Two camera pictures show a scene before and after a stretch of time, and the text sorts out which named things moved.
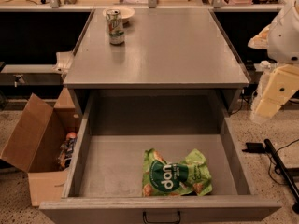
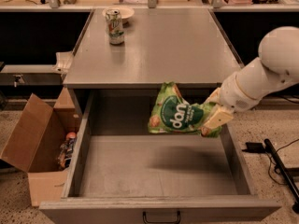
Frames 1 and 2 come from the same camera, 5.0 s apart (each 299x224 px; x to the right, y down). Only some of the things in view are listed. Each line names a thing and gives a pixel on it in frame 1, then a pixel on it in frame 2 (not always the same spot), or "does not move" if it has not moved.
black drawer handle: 161,222 does not move
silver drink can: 115,27 does not move
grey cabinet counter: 164,49 does not move
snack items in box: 66,149 does not move
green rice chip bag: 190,175 → 170,111
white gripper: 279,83 → 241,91
